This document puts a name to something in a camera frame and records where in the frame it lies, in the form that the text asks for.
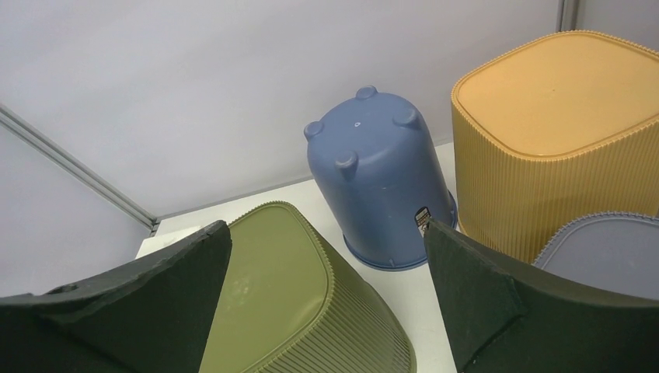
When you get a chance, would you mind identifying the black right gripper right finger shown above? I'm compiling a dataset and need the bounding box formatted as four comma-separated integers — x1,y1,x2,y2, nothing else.
424,220,658,372

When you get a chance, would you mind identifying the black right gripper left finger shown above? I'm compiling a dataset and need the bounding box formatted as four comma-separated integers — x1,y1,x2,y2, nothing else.
1,221,232,372

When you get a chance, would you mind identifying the olive green ribbed basket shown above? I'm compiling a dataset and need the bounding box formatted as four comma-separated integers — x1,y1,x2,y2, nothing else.
200,201,417,372

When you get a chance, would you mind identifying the blue plastic bucket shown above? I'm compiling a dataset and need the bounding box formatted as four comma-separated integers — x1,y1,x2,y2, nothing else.
304,85,458,271

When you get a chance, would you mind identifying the yellow ribbed basket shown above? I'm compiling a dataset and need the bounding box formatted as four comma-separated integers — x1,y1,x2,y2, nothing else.
451,30,658,263

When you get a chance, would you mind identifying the dark grey basket liner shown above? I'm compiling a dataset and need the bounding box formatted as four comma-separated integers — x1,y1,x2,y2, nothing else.
533,211,658,300

